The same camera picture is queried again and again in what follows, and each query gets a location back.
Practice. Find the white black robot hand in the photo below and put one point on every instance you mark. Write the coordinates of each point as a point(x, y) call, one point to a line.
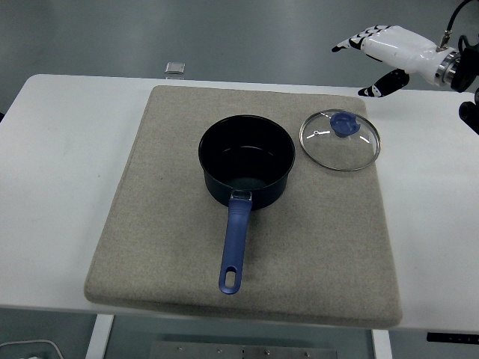
point(404, 48)

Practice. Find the glass pot lid blue knob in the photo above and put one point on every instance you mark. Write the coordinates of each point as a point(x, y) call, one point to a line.
point(344, 125)

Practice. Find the small silver floor plate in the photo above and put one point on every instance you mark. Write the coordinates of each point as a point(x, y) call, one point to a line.
point(175, 68)

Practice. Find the black table control panel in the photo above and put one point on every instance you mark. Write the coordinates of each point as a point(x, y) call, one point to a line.
point(453, 337)

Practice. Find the beige fabric mat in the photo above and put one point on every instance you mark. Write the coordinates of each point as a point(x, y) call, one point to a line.
point(168, 224)

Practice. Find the white table leg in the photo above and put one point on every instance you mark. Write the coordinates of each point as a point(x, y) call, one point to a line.
point(98, 336)
point(381, 346)

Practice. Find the grey metal plate with screws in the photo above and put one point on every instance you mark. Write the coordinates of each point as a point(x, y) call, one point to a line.
point(243, 351)

